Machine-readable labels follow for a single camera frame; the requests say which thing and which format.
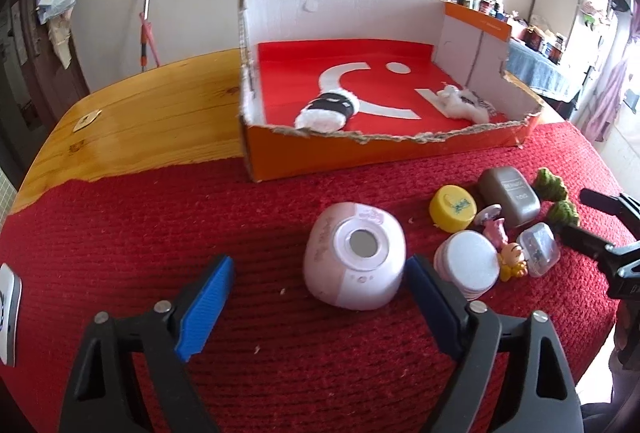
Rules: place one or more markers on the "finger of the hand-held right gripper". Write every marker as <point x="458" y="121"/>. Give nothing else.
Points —
<point x="600" y="200"/>
<point x="585" y="238"/>

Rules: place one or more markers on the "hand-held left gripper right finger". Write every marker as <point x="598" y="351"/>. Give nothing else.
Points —
<point x="425" y="283"/>

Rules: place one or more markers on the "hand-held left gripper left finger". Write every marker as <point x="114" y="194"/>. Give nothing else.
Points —
<point x="207" y="308"/>

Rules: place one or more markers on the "green plush pom-pom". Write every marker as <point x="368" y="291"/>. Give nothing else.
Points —
<point x="562" y="213"/>
<point x="550" y="185"/>

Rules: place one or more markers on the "small clear plastic box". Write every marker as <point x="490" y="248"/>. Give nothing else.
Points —
<point x="537" y="250"/>

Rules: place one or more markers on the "round white compact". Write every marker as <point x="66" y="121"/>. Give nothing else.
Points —
<point x="470" y="263"/>

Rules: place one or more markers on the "yellow cartoon figurine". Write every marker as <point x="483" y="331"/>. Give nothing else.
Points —
<point x="512" y="260"/>

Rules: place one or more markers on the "yellow bottle cap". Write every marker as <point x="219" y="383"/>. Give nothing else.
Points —
<point x="452" y="208"/>

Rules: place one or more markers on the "pink and white round device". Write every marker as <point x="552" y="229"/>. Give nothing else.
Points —
<point x="340" y="283"/>

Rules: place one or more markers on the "grey eyeshadow case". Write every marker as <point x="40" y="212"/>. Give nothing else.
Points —
<point x="510" y="198"/>

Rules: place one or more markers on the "orange and white cardboard box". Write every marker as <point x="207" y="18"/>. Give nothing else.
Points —
<point x="350" y="158"/>

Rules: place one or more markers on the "red knitted table mat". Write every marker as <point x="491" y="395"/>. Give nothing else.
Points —
<point x="150" y="233"/>

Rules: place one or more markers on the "pink hanging towel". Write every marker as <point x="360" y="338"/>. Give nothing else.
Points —
<point x="607" y="103"/>

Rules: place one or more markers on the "cloth covered side table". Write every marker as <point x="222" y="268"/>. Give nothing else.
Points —
<point x="537" y="70"/>

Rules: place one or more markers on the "white plush bear with bow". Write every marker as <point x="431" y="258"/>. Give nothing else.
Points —
<point x="457" y="103"/>

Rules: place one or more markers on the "white flat device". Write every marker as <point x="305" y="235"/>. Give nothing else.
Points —
<point x="9" y="313"/>

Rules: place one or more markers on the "black and white plush toy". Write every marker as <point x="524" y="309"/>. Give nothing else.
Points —
<point x="325" y="108"/>

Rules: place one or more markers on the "small paper tag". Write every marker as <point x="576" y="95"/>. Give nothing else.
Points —
<point x="87" y="120"/>

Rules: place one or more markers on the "dark wooden door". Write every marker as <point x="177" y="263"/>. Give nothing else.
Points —
<point x="70" y="78"/>

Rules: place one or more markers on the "cream hanging bag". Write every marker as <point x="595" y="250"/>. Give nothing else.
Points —
<point x="61" y="38"/>

